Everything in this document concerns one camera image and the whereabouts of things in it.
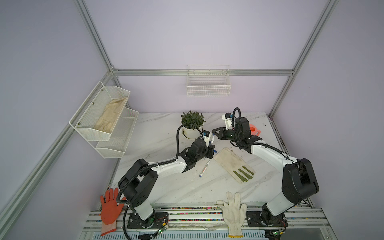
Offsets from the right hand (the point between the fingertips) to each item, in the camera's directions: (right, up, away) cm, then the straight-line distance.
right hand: (212, 130), depth 84 cm
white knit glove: (+11, -43, -8) cm, 45 cm away
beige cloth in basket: (-56, +8, -4) cm, 57 cm away
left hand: (+1, -9, +2) cm, 9 cm away
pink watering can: (+29, -1, +13) cm, 32 cm away
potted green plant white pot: (-13, +8, +9) cm, 17 cm away
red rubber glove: (-54, -41, -8) cm, 69 cm away
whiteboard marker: (+1, -4, 0) cm, 4 cm away
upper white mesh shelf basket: (-62, +5, -8) cm, 62 cm away
